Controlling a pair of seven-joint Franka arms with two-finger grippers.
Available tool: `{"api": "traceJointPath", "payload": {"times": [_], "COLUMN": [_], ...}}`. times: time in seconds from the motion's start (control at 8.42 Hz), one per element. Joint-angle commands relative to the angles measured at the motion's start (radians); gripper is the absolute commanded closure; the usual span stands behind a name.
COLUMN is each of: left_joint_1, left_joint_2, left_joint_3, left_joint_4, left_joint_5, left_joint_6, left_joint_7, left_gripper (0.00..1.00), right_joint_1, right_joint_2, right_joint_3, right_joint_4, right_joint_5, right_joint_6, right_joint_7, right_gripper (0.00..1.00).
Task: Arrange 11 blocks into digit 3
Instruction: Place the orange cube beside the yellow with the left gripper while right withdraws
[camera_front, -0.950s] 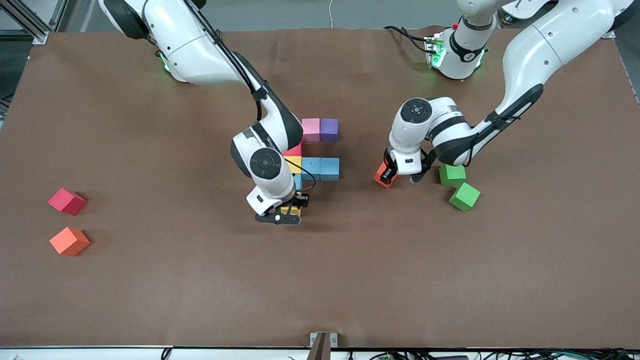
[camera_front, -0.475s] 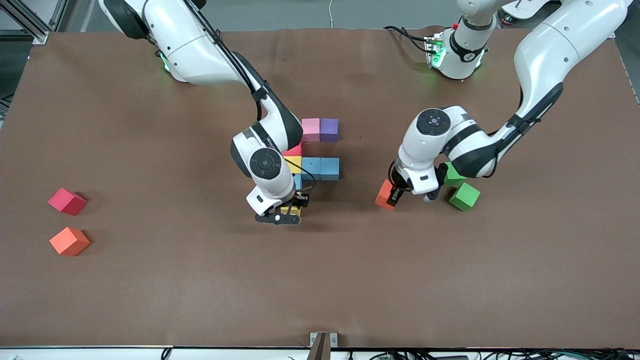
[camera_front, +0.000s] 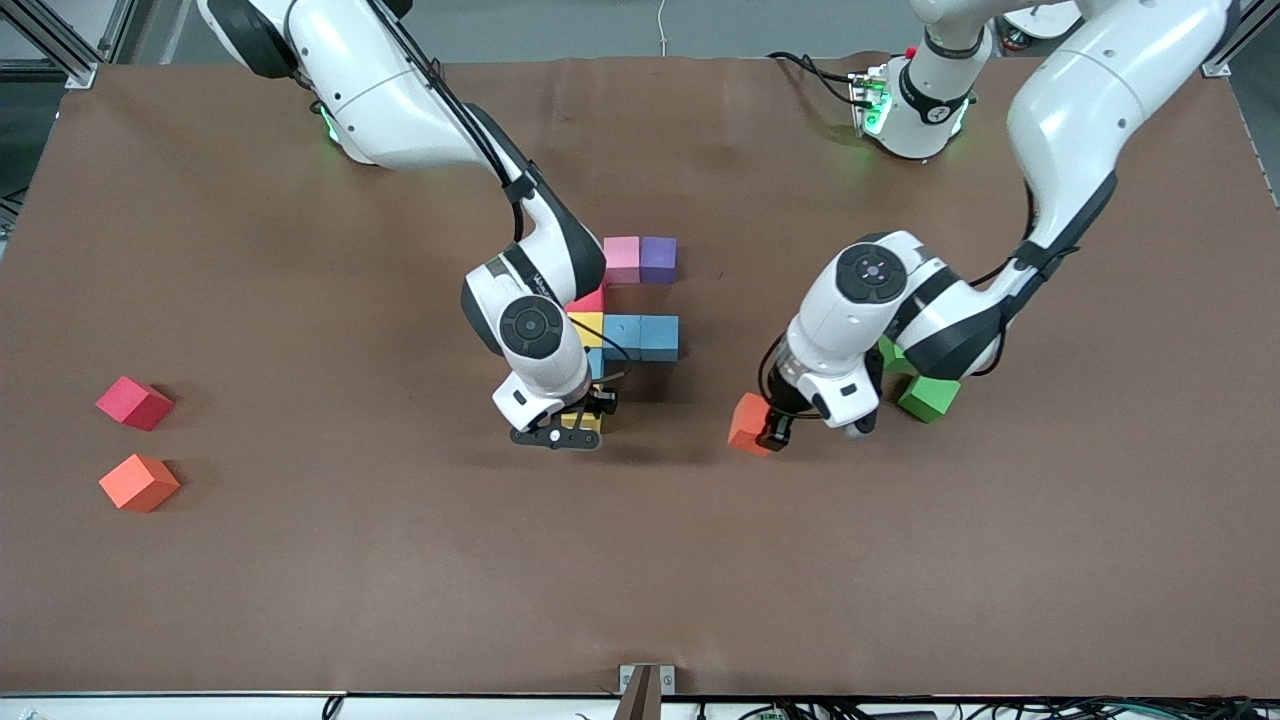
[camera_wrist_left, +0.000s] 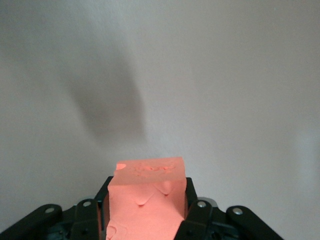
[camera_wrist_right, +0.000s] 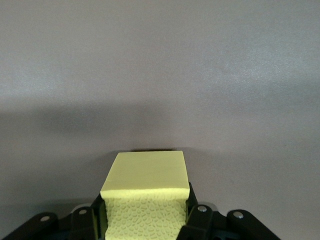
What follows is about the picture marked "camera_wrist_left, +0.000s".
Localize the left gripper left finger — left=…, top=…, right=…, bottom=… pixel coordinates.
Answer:
left=0, top=175, right=115, bottom=240

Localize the brown table mat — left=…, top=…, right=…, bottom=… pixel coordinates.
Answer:
left=0, top=0, right=320, bottom=240

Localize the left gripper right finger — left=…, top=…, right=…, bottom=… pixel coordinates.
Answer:
left=174, top=177, right=285, bottom=240

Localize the orange foam cube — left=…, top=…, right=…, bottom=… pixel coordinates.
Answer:
left=106, top=156, right=188, bottom=240

